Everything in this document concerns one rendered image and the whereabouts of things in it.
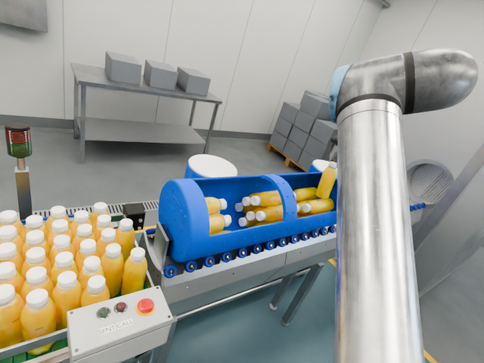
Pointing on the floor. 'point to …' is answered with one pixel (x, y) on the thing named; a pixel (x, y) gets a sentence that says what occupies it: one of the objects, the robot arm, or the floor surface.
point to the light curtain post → (454, 191)
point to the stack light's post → (24, 192)
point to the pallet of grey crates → (304, 131)
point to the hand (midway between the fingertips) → (333, 163)
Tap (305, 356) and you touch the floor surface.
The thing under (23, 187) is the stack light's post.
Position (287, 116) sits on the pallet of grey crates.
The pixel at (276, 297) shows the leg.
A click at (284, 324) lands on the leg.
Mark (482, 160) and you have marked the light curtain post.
